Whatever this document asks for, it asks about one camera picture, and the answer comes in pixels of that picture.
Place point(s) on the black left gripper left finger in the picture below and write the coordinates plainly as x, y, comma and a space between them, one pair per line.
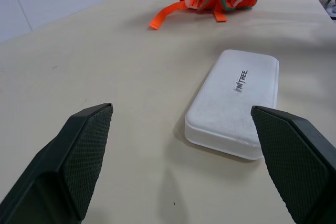
65, 161

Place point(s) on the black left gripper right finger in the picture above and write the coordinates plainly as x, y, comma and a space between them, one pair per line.
294, 161

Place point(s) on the beige soft object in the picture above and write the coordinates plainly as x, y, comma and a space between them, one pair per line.
231, 108

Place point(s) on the grey chair base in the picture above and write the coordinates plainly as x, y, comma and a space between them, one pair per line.
331, 6

